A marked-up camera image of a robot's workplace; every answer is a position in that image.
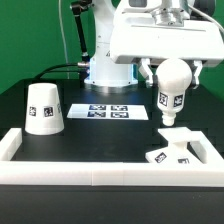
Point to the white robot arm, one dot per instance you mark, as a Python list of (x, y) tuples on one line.
[(105, 74)]

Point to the white lamp bulb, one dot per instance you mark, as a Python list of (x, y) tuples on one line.
[(174, 77)]

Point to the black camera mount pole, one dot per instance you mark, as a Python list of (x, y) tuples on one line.
[(78, 7)]

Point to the white marker sheet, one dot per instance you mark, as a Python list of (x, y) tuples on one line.
[(107, 111)]

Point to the white lamp shade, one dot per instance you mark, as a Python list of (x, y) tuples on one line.
[(43, 113)]

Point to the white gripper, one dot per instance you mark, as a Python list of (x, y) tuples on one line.
[(161, 29)]

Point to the white fence frame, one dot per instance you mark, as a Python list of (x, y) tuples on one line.
[(210, 173)]

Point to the white lamp base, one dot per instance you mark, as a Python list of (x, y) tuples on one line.
[(176, 152)]

